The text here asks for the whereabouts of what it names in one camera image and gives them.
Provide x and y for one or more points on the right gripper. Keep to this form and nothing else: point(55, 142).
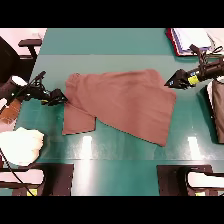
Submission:
point(180, 80)

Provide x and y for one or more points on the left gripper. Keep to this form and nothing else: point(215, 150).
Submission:
point(56, 97)

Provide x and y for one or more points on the brown T-shirt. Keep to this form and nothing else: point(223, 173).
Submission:
point(126, 100)

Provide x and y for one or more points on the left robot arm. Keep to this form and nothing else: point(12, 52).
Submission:
point(13, 87)

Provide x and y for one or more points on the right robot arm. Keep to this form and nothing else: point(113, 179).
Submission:
point(210, 70)

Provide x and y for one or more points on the red folded garment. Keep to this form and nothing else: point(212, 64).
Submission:
point(170, 37)

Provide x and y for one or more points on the white folded garment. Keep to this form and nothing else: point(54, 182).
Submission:
point(193, 37)

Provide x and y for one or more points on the brown cardboard box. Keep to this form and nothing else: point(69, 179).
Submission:
point(9, 111)

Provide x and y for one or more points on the dark grey garment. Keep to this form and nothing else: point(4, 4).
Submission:
point(219, 110)

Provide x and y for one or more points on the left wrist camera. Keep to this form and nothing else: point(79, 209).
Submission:
point(39, 78)

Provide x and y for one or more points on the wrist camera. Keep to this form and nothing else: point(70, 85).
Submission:
point(39, 78)
point(199, 52)

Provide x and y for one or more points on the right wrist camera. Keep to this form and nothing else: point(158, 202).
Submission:
point(199, 52)

